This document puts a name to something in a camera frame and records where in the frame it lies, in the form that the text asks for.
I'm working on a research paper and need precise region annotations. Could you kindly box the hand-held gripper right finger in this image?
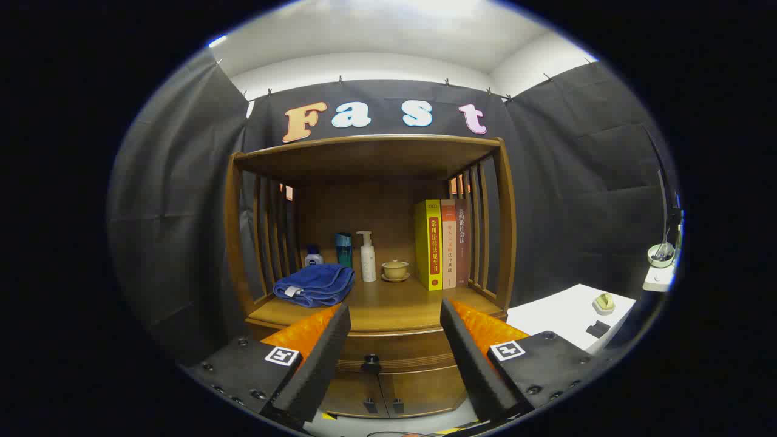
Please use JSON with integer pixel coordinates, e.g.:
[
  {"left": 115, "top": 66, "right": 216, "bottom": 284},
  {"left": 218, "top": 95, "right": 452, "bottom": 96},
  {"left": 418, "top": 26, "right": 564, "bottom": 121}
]
[{"left": 439, "top": 297, "right": 608, "bottom": 424}]

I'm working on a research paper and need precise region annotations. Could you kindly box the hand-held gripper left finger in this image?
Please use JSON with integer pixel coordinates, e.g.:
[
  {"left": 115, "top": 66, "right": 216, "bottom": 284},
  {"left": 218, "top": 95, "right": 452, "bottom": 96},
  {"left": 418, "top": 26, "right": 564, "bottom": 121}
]
[{"left": 185, "top": 303, "right": 353, "bottom": 425}]

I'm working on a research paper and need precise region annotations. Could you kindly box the wooden drawer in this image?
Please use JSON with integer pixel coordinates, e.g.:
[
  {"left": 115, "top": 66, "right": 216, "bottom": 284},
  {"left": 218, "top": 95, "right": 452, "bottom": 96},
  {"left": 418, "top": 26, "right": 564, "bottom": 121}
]
[{"left": 246, "top": 319, "right": 507, "bottom": 374}]

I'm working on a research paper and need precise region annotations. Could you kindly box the wooden cabinet door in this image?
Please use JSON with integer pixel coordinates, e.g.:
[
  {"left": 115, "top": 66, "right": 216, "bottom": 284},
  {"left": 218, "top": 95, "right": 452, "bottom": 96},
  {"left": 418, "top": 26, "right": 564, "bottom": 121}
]
[
  {"left": 319, "top": 371, "right": 389, "bottom": 418},
  {"left": 378, "top": 364, "right": 468, "bottom": 418}
]

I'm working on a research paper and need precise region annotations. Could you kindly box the white side cabinet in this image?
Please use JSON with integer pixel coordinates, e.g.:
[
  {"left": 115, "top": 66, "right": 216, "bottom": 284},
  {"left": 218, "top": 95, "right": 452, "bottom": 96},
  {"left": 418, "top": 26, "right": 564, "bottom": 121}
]
[{"left": 506, "top": 283, "right": 637, "bottom": 356}]

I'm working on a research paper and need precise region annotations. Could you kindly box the wooden cabinet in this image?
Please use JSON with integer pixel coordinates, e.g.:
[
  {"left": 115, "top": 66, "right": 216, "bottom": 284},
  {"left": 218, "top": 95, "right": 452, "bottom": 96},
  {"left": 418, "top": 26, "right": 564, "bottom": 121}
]
[{"left": 223, "top": 134, "right": 518, "bottom": 419}]

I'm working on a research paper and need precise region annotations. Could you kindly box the blue folded towel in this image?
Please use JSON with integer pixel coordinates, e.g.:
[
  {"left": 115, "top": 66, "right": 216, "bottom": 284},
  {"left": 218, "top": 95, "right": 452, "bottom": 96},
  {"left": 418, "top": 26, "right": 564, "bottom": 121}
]
[{"left": 273, "top": 263, "right": 356, "bottom": 308}]

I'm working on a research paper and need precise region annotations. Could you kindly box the white pump bottle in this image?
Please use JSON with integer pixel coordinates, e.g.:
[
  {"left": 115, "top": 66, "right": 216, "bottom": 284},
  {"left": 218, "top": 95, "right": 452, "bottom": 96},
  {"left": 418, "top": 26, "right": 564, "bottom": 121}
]
[{"left": 356, "top": 231, "right": 377, "bottom": 283}]

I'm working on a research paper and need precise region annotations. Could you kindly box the yellow lidded tea cup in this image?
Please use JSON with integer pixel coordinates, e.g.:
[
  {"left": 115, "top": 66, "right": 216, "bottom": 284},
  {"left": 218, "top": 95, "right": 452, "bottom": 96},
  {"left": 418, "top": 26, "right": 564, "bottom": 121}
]
[{"left": 381, "top": 260, "right": 411, "bottom": 283}]

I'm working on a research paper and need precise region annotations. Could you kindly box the brown book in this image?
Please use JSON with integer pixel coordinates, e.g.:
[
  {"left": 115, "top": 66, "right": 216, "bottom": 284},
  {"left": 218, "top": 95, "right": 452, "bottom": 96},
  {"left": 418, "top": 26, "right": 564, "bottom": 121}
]
[{"left": 455, "top": 199, "right": 471, "bottom": 287}]

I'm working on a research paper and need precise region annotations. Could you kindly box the orange and beige book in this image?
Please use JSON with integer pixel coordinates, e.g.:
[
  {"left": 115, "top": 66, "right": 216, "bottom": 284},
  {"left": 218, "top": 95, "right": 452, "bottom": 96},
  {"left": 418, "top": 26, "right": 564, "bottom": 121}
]
[{"left": 441, "top": 199, "right": 457, "bottom": 290}]

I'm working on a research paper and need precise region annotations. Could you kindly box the thick yellow book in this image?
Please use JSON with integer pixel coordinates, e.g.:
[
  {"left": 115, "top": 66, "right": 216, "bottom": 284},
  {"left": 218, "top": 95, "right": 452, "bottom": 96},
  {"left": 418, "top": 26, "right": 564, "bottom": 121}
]
[{"left": 415, "top": 200, "right": 443, "bottom": 291}]

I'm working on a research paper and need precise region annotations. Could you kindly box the white shelf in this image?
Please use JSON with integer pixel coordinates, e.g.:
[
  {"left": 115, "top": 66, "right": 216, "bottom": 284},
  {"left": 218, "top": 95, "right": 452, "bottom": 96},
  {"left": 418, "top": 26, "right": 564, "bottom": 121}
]
[{"left": 642, "top": 265, "right": 676, "bottom": 293}]

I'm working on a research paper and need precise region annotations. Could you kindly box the black backdrop cloth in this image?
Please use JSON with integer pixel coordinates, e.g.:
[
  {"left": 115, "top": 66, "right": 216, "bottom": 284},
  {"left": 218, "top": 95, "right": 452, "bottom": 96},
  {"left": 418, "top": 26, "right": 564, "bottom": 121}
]
[{"left": 108, "top": 52, "right": 680, "bottom": 371}]

